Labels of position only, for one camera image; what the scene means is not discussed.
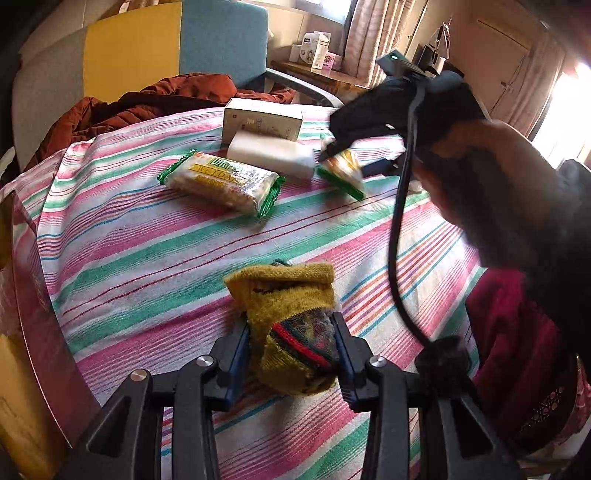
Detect small cracker snack packet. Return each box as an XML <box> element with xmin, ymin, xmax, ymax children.
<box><xmin>317</xmin><ymin>149</ymin><xmax>365</xmax><ymax>201</ymax></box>

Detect yellow knitted sock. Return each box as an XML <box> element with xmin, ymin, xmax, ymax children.
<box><xmin>223</xmin><ymin>262</ymin><xmax>339</xmax><ymax>396</ymax></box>

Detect wooden side desk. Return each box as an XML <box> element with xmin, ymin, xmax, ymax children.
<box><xmin>271</xmin><ymin>60</ymin><xmax>370</xmax><ymax>103</ymax></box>

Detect white cardboard box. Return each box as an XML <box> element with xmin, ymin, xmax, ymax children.
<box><xmin>221</xmin><ymin>98</ymin><xmax>304</xmax><ymax>145</ymax></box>

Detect white soap bar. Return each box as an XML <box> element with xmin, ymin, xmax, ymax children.
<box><xmin>226</xmin><ymin>130</ymin><xmax>315</xmax><ymax>180</ymax></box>

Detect white product boxes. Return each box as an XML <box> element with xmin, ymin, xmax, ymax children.
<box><xmin>288</xmin><ymin>31</ymin><xmax>341</xmax><ymax>72</ymax></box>

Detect pink patterned curtain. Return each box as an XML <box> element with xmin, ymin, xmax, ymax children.
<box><xmin>342</xmin><ymin>0</ymin><xmax>415</xmax><ymax>88</ymax></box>

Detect large cracker snack packet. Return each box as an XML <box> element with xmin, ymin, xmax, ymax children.
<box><xmin>157</xmin><ymin>150</ymin><xmax>285</xmax><ymax>219</ymax></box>

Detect gold metal tray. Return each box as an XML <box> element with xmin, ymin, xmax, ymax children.
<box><xmin>1</xmin><ymin>192</ymin><xmax>100</xmax><ymax>479</ymax></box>

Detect striped pink green tablecloth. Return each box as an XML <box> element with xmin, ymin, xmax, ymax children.
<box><xmin>1</xmin><ymin>108</ymin><xmax>483</xmax><ymax>479</ymax></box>

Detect grey yellow blue armchair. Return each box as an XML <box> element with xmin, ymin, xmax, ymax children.
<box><xmin>12</xmin><ymin>1</ymin><xmax>342</xmax><ymax>169</ymax></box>

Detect rust red jacket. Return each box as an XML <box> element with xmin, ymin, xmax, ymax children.
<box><xmin>26</xmin><ymin>73</ymin><xmax>296</xmax><ymax>169</ymax></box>

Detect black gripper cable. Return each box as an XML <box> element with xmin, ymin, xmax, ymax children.
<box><xmin>386</xmin><ymin>78</ymin><xmax>445</xmax><ymax>351</ymax></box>

